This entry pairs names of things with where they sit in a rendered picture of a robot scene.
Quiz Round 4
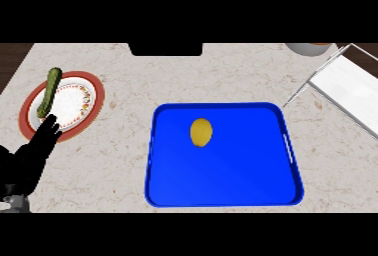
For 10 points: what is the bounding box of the blue plastic tray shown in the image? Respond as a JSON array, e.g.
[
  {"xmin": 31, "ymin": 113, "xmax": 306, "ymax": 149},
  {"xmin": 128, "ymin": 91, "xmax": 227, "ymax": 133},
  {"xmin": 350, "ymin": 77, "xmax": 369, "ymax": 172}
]
[{"xmin": 143, "ymin": 101, "xmax": 306, "ymax": 208}]

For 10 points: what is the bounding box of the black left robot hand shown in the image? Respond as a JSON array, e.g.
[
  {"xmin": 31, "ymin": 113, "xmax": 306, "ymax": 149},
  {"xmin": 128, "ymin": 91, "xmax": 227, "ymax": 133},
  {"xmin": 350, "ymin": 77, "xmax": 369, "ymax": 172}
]
[{"xmin": 0, "ymin": 113, "xmax": 63, "ymax": 200}]

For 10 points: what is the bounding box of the black appliance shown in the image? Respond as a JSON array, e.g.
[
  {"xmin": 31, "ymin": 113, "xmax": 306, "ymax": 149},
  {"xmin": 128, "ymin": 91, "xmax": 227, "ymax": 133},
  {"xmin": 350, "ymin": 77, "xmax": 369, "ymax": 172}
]
[{"xmin": 128, "ymin": 43, "xmax": 205, "ymax": 57}]

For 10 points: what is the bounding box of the green cucumber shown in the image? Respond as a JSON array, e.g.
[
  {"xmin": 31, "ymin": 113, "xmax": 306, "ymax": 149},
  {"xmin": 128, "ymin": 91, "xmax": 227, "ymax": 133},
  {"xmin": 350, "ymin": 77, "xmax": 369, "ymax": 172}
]
[{"xmin": 35, "ymin": 67, "xmax": 63, "ymax": 120}]

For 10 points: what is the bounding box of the yellow can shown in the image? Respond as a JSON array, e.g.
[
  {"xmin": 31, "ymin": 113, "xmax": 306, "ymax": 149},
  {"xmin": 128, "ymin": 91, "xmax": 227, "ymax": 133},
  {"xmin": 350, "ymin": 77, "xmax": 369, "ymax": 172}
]
[{"xmin": 189, "ymin": 117, "xmax": 214, "ymax": 148}]

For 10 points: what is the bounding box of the red rimmed white plate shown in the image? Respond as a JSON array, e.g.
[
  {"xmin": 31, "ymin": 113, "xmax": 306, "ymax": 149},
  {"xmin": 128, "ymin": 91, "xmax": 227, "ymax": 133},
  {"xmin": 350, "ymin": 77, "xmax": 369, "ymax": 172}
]
[{"xmin": 18, "ymin": 70, "xmax": 106, "ymax": 144}]

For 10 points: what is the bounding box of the grey round bowl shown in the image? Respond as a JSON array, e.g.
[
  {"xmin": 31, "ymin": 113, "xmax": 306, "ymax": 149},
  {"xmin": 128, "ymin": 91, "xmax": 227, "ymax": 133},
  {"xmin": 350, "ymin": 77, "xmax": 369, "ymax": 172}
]
[{"xmin": 285, "ymin": 43, "xmax": 334, "ymax": 57}]

